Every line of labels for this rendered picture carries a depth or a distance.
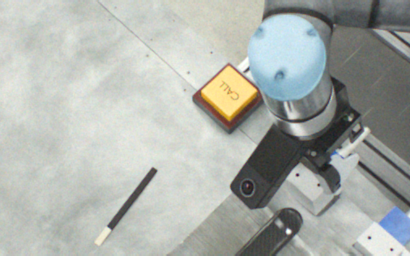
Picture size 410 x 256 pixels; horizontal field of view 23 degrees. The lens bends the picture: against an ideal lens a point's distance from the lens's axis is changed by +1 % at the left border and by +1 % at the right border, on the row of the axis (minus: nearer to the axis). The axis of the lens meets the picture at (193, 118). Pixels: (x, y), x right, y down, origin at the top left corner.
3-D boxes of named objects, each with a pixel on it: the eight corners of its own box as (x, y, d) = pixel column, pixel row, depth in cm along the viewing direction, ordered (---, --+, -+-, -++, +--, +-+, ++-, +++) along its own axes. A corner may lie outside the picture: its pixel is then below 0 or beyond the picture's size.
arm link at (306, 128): (300, 137, 104) (245, 92, 108) (305, 151, 108) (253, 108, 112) (348, 87, 105) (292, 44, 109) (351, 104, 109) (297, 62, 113)
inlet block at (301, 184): (353, 125, 135) (352, 108, 130) (382, 148, 133) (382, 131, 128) (288, 192, 133) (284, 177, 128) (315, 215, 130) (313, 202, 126)
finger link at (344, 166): (375, 177, 127) (356, 142, 119) (344, 211, 126) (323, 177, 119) (357, 165, 129) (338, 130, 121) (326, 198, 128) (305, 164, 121)
